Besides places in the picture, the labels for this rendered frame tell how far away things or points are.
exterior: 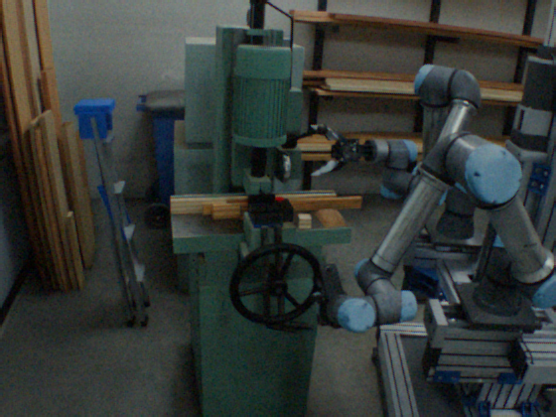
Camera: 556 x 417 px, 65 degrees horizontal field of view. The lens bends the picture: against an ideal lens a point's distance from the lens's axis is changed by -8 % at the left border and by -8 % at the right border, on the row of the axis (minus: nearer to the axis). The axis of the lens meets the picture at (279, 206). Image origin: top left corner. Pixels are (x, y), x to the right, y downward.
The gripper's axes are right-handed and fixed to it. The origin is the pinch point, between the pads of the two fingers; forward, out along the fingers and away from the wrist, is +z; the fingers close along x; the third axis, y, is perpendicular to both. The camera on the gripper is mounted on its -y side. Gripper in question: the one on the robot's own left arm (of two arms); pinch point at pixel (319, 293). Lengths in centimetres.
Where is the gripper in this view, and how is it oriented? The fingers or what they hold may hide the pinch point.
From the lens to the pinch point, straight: 141.0
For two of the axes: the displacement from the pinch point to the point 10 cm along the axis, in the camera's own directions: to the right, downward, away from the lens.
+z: -1.7, 0.9, 9.8
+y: 0.9, 9.9, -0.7
